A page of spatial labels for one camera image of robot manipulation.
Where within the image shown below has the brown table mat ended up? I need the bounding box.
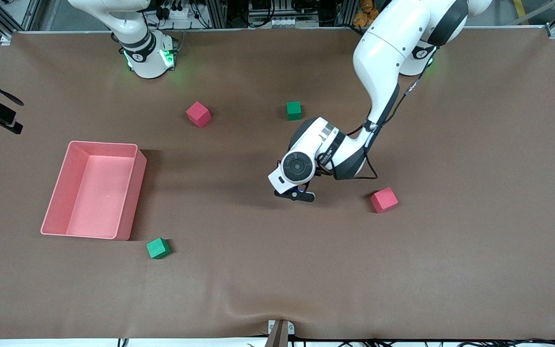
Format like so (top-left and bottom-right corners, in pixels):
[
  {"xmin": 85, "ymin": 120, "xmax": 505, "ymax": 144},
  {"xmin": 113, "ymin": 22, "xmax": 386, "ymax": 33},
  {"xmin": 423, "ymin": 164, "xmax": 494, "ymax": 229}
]
[{"xmin": 0, "ymin": 27, "xmax": 555, "ymax": 340}]

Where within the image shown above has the pink foam cube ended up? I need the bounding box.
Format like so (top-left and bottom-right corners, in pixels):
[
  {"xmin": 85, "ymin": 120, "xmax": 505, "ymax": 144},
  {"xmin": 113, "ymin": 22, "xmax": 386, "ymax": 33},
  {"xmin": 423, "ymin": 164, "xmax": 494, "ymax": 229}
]
[
  {"xmin": 185, "ymin": 101, "xmax": 212, "ymax": 129},
  {"xmin": 370, "ymin": 187, "xmax": 399, "ymax": 214}
]

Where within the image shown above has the pink plastic bin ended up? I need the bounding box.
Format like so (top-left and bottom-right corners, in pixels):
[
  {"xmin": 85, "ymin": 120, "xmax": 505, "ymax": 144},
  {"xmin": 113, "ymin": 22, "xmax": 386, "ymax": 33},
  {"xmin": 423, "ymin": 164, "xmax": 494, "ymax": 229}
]
[{"xmin": 40, "ymin": 141, "xmax": 147, "ymax": 240}]

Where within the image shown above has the white terminal block strip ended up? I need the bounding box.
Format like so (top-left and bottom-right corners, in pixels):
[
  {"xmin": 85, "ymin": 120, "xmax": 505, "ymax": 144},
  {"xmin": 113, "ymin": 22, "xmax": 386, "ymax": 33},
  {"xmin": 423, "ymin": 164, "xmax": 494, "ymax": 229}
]
[{"xmin": 265, "ymin": 17, "xmax": 320, "ymax": 28}]

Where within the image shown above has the orange bagged goods pile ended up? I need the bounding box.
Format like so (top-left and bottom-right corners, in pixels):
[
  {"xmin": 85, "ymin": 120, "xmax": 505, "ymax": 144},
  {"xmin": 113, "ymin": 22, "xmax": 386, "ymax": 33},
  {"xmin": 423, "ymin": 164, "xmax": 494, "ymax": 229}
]
[{"xmin": 353, "ymin": 0, "xmax": 379, "ymax": 27}]

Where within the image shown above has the white power strip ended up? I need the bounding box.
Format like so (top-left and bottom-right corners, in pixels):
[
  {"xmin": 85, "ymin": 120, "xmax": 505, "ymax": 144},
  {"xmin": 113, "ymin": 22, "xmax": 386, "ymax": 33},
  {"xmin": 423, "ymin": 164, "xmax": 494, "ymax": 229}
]
[{"xmin": 159, "ymin": 4, "xmax": 192, "ymax": 20}]

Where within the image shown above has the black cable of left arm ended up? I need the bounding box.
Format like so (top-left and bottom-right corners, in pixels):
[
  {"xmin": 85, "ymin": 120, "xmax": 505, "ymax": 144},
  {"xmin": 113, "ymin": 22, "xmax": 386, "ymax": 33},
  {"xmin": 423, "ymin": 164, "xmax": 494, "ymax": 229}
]
[{"xmin": 328, "ymin": 46, "xmax": 427, "ymax": 180}]

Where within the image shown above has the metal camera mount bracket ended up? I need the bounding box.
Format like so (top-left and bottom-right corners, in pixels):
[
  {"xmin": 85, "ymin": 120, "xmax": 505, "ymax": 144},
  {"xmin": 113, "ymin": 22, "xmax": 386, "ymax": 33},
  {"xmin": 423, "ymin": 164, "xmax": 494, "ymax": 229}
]
[{"xmin": 267, "ymin": 319, "xmax": 295, "ymax": 347}]

